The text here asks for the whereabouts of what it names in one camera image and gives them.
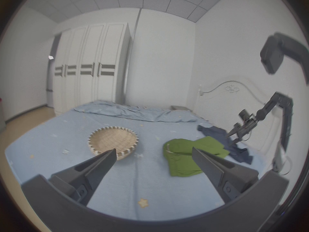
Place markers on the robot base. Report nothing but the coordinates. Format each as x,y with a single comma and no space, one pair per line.
280,156

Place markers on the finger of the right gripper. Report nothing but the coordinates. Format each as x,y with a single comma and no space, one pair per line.
236,140
235,132

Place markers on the pale blue quilt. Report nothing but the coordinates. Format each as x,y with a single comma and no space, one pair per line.
120,110

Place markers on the round woven basket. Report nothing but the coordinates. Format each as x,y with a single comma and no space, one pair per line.
111,139

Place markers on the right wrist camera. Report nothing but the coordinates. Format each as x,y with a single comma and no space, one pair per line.
244,113

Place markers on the white wardrobe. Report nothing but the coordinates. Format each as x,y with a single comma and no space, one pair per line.
91,81

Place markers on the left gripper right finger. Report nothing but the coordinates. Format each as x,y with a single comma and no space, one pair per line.
217,170

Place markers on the green shorts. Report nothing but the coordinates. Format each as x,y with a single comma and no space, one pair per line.
178,158

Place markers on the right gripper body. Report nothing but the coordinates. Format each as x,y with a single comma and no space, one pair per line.
246,127

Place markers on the bed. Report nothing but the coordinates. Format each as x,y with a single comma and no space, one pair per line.
144,173

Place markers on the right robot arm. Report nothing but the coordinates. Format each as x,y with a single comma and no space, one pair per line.
287,119

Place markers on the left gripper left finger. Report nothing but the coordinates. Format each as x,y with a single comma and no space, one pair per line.
96,175

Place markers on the dark blue garment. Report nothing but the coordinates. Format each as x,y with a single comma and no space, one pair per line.
212,130

